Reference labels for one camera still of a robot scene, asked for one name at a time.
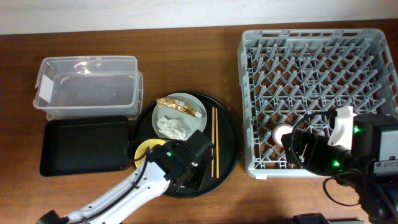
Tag pink plastic cup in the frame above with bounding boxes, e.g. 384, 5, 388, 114
272, 124, 293, 147

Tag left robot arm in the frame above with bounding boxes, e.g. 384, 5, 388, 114
37, 130, 214, 224

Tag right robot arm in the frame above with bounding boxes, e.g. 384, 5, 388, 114
280, 110, 397, 223

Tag grey plastic dishwasher rack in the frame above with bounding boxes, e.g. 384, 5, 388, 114
237, 29, 397, 179

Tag grey round plate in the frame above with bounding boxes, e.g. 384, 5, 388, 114
152, 93, 208, 138

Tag right wooden chopstick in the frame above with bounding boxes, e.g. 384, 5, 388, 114
215, 108, 220, 179

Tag wooden chopstick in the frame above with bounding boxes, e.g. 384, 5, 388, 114
215, 108, 220, 179
211, 107, 215, 178

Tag crumpled white tissue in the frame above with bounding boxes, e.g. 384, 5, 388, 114
156, 116, 188, 141

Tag round black serving tray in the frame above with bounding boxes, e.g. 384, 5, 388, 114
131, 91, 241, 198

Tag yellow bowl with food scraps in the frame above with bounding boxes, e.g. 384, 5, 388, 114
134, 139, 167, 168

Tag left wooden chopstick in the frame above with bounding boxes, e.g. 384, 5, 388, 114
211, 107, 215, 178

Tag gold foil snack wrapper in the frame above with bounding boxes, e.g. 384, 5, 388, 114
156, 97, 202, 118

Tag clear plastic storage bin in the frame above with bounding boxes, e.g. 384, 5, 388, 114
33, 55, 144, 120

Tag black rectangular tray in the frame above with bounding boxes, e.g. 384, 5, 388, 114
39, 116, 129, 177

